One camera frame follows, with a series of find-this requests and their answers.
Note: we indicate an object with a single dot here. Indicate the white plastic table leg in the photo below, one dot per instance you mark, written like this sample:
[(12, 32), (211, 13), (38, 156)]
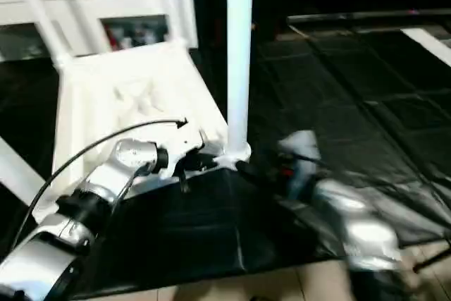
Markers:
[(173, 5), (17, 170), (39, 19), (239, 47)]

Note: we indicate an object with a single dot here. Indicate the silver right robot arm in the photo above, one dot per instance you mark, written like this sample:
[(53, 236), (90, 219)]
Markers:
[(359, 223)]

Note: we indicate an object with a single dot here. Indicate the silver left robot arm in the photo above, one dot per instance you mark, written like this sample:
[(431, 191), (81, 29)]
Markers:
[(113, 174)]

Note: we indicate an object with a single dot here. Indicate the black work mat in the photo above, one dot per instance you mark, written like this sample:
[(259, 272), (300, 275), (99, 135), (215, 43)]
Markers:
[(211, 230)]

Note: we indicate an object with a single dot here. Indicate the red bottle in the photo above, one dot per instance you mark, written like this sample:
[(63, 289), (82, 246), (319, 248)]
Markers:
[(113, 37)]

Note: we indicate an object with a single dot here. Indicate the black tripod stand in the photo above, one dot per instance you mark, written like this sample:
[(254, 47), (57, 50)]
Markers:
[(434, 264)]

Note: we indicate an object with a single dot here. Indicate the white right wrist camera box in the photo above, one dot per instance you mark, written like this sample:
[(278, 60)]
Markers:
[(300, 144)]

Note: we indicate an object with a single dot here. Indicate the dark metal rail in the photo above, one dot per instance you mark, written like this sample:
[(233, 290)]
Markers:
[(366, 16)]

